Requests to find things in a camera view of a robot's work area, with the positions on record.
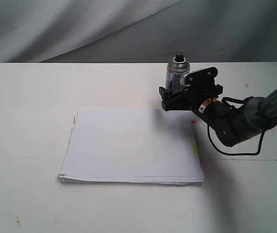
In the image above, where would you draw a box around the silver spray can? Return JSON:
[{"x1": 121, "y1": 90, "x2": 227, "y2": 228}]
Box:
[{"x1": 165, "y1": 52, "x2": 190, "y2": 92}]

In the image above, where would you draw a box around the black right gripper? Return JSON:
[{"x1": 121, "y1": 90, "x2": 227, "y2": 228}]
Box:
[{"x1": 159, "y1": 84, "x2": 223, "y2": 114}]

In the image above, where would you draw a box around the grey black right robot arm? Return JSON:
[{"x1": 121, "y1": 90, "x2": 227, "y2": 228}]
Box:
[{"x1": 159, "y1": 77, "x2": 277, "y2": 147}]

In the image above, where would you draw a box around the white paper stack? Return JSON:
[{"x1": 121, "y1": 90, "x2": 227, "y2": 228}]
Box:
[{"x1": 59, "y1": 109, "x2": 204, "y2": 185}]

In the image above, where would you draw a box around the grey backdrop cloth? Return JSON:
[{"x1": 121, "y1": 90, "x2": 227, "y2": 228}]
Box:
[{"x1": 0, "y1": 0, "x2": 277, "y2": 63}]

